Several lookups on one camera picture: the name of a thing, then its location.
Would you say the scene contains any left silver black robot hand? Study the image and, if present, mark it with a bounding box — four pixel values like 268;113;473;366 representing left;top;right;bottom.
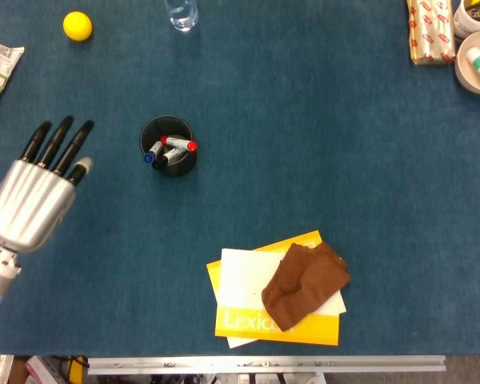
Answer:
0;115;95;254

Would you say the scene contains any red capped whiteboard marker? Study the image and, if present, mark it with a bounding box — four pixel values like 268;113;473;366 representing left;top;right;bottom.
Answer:
159;134;199;154

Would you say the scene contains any black capped marker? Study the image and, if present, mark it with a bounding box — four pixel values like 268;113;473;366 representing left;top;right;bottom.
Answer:
151;145;186;170

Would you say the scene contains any black pen cup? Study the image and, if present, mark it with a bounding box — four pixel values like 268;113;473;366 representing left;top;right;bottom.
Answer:
138;114;198;178

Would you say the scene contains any yellow ball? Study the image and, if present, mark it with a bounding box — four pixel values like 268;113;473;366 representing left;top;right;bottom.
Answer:
62;10;94;42

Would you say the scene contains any white paper sheet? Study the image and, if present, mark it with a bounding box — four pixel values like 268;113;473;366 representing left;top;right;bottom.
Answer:
215;247;348;350

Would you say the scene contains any clear plastic water bottle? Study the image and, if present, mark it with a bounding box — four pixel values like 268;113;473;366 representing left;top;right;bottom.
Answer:
164;0;200;33

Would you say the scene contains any blue felt table mat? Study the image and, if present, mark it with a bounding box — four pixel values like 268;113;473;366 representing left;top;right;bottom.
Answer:
0;0;480;358

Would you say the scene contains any brown folded cloth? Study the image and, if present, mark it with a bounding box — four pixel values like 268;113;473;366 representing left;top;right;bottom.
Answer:
260;241;352;334

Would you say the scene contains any yellow Lexicon book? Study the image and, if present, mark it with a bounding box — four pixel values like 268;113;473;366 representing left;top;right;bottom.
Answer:
206;230;341;347

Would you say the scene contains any beige red patterned snack pack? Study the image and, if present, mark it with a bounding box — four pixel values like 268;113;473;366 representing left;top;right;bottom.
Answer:
406;0;458;66

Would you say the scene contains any beige bowl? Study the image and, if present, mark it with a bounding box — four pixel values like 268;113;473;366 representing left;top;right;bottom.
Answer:
454;30;480;96

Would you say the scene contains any white paper cup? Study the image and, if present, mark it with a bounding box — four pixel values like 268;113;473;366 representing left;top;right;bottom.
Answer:
452;0;480;40

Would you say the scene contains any aluminium profile rail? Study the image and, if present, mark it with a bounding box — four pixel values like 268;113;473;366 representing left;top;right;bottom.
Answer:
86;354;447;376

